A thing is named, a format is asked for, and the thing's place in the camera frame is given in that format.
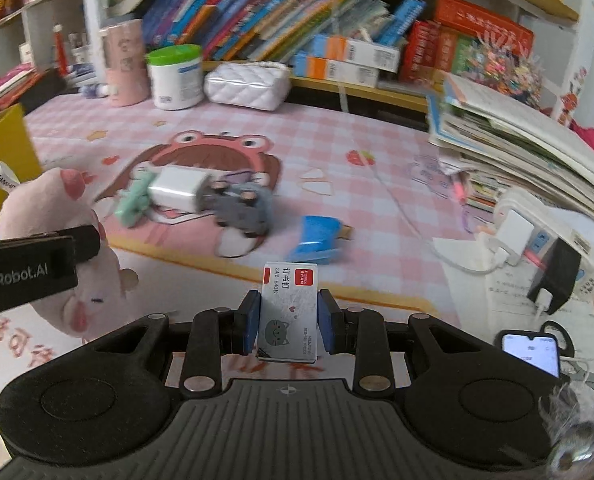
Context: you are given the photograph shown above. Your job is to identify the white quilted purse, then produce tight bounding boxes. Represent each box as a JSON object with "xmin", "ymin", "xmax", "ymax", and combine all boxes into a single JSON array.
[{"xmin": 204, "ymin": 62, "xmax": 291, "ymax": 112}]

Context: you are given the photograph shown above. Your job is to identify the black power adapter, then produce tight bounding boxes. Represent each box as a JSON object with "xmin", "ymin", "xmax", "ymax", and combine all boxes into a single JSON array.
[{"xmin": 527, "ymin": 238, "xmax": 582, "ymax": 315}]

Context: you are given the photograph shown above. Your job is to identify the lower blue orange box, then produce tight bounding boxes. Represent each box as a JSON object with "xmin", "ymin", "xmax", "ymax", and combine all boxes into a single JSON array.
[{"xmin": 293, "ymin": 51, "xmax": 379, "ymax": 88}]

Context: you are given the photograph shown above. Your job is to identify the white staples box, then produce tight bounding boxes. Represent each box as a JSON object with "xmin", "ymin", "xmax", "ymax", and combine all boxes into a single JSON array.
[{"xmin": 257, "ymin": 262, "xmax": 318, "ymax": 364}]

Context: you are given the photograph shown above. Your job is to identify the white charging cable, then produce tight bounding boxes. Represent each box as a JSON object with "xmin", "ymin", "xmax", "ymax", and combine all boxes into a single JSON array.
[{"xmin": 331, "ymin": 0, "xmax": 509, "ymax": 276}]

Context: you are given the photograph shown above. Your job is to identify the blue orange box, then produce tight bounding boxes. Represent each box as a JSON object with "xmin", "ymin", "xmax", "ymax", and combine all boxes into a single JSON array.
[
  {"xmin": 311, "ymin": 34, "xmax": 400, "ymax": 73},
  {"xmin": 293, "ymin": 51, "xmax": 379, "ymax": 88}
]

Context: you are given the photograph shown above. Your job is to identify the upper blue orange box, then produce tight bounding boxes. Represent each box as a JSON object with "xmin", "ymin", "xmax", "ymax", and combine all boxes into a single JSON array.
[{"xmin": 311, "ymin": 34, "xmax": 400, "ymax": 73}]

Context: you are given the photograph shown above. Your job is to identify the stack of paper books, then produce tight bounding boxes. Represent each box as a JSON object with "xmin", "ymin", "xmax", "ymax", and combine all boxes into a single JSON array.
[{"xmin": 426, "ymin": 75, "xmax": 594, "ymax": 220}]

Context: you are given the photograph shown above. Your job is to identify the white power adapter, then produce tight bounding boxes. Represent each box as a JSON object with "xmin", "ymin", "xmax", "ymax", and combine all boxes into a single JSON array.
[{"xmin": 148, "ymin": 166, "xmax": 211, "ymax": 214}]

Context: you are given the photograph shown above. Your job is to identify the row of leaning books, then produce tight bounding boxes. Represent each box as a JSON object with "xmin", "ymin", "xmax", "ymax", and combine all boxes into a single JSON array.
[{"xmin": 143, "ymin": 0, "xmax": 426, "ymax": 65}]

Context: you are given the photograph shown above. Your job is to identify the pink cylindrical container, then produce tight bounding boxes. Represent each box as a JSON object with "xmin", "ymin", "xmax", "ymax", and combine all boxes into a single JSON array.
[{"xmin": 100, "ymin": 20, "xmax": 151, "ymax": 107}]

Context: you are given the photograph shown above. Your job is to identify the white power strip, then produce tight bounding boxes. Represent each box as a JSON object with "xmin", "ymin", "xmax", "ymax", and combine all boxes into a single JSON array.
[{"xmin": 494, "ymin": 188, "xmax": 594, "ymax": 301}]

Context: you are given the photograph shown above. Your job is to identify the smartphone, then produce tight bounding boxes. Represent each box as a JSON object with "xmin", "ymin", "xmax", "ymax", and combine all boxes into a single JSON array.
[{"xmin": 496, "ymin": 330, "xmax": 561, "ymax": 377}]

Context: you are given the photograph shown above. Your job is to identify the white plug in strip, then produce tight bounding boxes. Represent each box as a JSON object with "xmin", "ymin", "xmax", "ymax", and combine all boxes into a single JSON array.
[{"xmin": 496, "ymin": 209, "xmax": 534, "ymax": 266}]

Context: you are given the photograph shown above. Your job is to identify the pink plush pig toy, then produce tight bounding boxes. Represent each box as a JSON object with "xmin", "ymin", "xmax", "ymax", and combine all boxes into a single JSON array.
[{"xmin": 0, "ymin": 168, "xmax": 137, "ymax": 339}]

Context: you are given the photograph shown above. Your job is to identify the red boxed book set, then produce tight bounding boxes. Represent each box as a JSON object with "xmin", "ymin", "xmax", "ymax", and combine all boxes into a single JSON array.
[{"xmin": 398, "ymin": 0, "xmax": 534, "ymax": 84}]

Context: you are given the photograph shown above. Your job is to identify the pink cartoon desk mat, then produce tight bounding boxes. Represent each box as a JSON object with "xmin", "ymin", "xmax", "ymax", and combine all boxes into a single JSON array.
[{"xmin": 0, "ymin": 90, "xmax": 494, "ymax": 426}]

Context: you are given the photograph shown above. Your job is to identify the white jar green lid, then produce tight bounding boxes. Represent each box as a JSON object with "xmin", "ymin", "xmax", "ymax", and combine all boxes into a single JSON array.
[{"xmin": 145, "ymin": 44, "xmax": 204, "ymax": 110}]

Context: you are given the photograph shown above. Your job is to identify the grey toy car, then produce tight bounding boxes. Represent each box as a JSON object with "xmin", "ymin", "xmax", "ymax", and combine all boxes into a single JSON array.
[{"xmin": 201, "ymin": 180, "xmax": 273, "ymax": 237}]

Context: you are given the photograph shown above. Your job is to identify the mint green comb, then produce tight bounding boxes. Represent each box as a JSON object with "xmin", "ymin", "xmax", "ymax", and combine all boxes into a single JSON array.
[{"xmin": 114, "ymin": 169, "xmax": 157, "ymax": 228}]

